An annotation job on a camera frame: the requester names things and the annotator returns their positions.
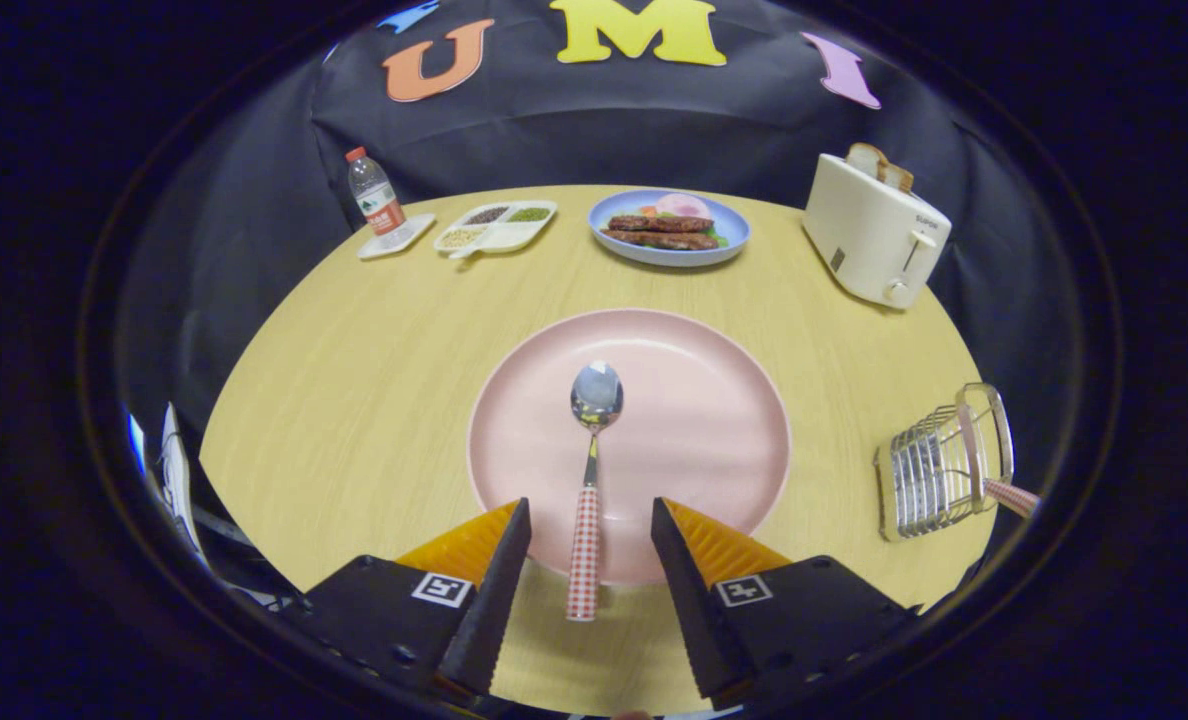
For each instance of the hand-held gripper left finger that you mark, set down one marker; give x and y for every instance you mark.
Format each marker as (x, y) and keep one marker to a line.
(494, 600)

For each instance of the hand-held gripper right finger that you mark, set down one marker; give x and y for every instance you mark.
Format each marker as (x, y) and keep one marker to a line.
(689, 600)

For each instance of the pink plate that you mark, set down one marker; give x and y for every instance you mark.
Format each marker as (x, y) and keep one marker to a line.
(704, 420)

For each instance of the brown grilled sausage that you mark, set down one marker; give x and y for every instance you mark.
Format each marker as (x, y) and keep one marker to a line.
(659, 240)
(659, 223)

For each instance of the white divided condiment dish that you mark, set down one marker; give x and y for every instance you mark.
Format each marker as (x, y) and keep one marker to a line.
(504, 238)

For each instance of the green lettuce leaf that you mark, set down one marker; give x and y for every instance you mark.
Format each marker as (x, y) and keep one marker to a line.
(720, 238)

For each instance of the blue plate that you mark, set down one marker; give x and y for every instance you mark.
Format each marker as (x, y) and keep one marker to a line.
(734, 235)

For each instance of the white square coaster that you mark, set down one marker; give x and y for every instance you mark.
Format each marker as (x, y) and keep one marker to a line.
(419, 232)

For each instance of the pink ham slice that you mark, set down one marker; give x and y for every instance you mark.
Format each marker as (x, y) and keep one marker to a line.
(682, 205)

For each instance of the white toaster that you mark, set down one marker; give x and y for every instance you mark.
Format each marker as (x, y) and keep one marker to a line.
(864, 240)

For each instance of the clear water bottle red cap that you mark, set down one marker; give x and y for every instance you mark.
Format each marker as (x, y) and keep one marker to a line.
(379, 205)

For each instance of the toast slice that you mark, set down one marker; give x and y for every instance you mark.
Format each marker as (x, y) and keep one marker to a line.
(899, 177)
(866, 160)

